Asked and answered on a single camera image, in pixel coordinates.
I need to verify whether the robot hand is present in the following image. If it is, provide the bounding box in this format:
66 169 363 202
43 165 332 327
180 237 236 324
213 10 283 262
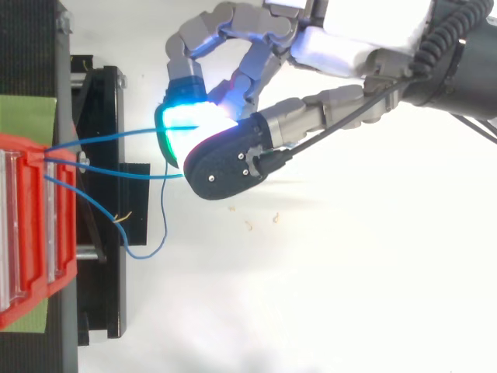
154 0 433 201

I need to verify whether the blue cable bundle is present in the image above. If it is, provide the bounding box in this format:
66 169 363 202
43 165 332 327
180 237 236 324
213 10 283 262
43 124 201 260

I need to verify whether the black stand with green tape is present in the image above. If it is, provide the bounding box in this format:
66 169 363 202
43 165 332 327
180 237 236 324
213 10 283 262
0 0 151 373

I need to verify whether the red bin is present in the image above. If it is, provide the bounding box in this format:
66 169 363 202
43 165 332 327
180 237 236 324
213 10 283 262
0 132 78 332

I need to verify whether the thin black cable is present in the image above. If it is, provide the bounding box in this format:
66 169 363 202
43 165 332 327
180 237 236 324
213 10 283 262
287 74 433 157

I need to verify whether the black coiled cable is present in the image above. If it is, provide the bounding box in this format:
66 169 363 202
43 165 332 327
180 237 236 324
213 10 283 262
412 0 495 79

